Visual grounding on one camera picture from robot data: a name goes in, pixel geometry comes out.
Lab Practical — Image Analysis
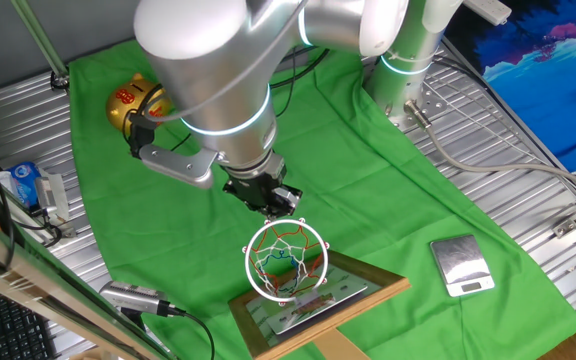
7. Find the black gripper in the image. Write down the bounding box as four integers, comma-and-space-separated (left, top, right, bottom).
222, 162, 304, 222

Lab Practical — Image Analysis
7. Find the white hoop with net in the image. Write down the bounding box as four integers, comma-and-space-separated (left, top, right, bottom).
241, 217, 330, 307

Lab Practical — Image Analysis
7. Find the green cloth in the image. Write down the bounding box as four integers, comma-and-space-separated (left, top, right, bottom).
67, 38, 576, 360

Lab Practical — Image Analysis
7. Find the white backboard plate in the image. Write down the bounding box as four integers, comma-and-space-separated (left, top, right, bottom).
265, 284, 369, 337

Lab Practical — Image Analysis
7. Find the golden piggy bank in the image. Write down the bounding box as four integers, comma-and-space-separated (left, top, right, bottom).
105, 72, 173, 136

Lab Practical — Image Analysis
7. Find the blue tissue pack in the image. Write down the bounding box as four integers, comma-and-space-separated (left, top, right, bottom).
0, 161, 44, 210

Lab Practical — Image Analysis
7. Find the wooden shelf board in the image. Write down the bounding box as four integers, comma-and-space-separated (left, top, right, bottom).
0, 207, 179, 360

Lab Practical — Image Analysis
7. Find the white power strip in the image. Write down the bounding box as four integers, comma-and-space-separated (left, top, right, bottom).
462, 0, 513, 26

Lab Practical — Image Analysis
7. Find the blue landscape poster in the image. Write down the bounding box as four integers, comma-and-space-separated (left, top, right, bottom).
445, 0, 576, 174

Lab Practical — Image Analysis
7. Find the green metal strut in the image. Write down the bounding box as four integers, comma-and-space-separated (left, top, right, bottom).
10, 0, 72, 91

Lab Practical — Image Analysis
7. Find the black keyboard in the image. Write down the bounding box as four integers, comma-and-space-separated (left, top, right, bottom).
0, 282, 59, 360

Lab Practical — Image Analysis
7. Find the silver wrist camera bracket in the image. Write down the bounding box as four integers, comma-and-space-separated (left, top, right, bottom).
137, 143, 219, 191

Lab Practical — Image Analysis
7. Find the wooden picture frame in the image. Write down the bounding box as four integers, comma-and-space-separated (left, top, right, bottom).
227, 249, 413, 360

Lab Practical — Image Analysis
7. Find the black ribbed camera cable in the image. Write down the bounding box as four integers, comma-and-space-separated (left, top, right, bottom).
165, 305, 217, 360

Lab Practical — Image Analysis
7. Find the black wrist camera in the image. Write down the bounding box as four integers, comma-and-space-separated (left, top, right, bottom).
126, 112, 158, 160

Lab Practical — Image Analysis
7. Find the silver ribbed camera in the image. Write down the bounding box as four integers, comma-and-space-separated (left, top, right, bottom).
98, 279, 185, 319

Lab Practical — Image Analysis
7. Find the thick gray base cable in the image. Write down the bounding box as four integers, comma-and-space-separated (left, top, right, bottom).
403, 99, 576, 201

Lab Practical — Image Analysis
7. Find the silver mounted camera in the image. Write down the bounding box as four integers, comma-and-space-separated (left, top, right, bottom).
34, 173, 72, 226

